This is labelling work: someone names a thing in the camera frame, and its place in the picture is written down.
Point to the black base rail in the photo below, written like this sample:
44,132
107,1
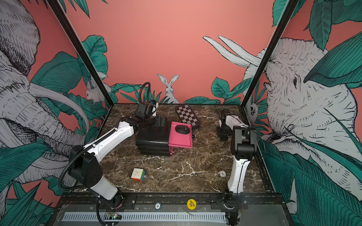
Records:
129,200

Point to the colourful puzzle cube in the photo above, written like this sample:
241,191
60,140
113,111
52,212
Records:
138,174

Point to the black computer mouse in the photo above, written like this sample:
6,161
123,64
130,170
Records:
182,129

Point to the red white chess board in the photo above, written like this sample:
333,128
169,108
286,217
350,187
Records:
187,116

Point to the black drawer cabinet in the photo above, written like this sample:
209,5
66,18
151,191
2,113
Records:
154,141

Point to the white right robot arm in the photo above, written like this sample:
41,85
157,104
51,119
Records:
243,147

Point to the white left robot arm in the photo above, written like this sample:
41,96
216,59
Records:
84,162

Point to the black frame post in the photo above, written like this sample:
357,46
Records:
69,30
288,11

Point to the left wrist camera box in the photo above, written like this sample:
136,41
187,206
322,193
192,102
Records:
146,109

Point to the white ribbed strip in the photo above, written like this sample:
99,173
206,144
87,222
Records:
216,217

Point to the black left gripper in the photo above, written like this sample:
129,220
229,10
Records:
159,123

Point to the yellow round sticker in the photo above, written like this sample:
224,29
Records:
191,204

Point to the black frame post right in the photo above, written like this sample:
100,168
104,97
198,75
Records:
288,11

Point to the pink drawer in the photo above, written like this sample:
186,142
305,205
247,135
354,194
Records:
180,140

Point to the black frame post left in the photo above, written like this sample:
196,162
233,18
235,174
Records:
69,30

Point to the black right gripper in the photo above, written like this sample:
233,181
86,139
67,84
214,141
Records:
219,132

